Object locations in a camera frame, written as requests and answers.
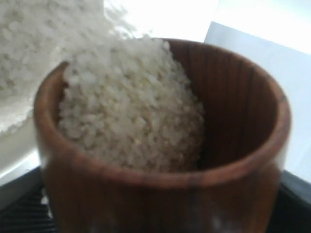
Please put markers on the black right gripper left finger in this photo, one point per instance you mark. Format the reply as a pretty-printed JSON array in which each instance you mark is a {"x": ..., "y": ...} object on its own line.
[{"x": 21, "y": 210}]

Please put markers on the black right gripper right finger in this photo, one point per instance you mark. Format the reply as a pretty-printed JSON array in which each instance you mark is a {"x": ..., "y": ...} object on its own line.
[{"x": 293, "y": 206}]

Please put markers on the brown wooden cup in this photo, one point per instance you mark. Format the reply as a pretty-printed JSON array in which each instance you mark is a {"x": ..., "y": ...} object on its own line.
[{"x": 248, "y": 121}]

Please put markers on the small cream ceramic bowl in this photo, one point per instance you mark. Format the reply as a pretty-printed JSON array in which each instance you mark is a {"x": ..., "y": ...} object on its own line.
[{"x": 17, "y": 146}]

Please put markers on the rice inside wooden cup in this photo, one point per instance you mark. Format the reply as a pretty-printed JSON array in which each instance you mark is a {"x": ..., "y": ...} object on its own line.
[{"x": 130, "y": 104}]

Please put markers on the uncooked rice grains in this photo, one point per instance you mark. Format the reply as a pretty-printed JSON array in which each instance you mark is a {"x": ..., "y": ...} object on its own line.
[{"x": 34, "y": 35}]

